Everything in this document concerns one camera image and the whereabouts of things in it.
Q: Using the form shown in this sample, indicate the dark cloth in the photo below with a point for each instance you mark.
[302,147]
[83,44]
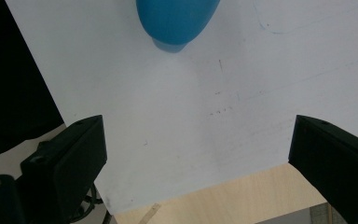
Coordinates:
[11,81]

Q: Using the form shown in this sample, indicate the blue rounded plastic container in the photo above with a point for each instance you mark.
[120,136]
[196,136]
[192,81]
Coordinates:
[175,20]

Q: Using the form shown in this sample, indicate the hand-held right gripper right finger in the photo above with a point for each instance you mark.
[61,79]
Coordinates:
[335,161]

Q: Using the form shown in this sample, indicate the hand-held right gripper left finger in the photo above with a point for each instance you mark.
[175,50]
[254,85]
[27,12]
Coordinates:
[65,165]

